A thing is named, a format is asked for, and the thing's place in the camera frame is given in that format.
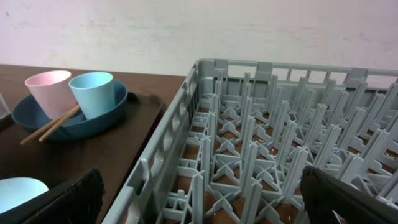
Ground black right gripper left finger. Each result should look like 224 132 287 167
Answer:
1 169 105 223

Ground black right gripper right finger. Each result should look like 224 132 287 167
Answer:
300 166 397 224

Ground grey dishwasher rack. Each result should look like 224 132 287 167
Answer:
104 59 397 223

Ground brown plastic serving tray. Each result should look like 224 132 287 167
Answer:
1 94 167 223

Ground light blue bowl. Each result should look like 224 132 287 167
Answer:
0 177 49 213

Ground dark blue plate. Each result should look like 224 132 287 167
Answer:
12 80 134 142

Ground wooden chopstick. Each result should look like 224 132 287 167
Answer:
39 105 80 142
20 105 80 145

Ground light blue plastic cup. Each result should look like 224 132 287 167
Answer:
69 72 116 119

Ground pink plastic cup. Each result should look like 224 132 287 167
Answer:
25 70 77 119

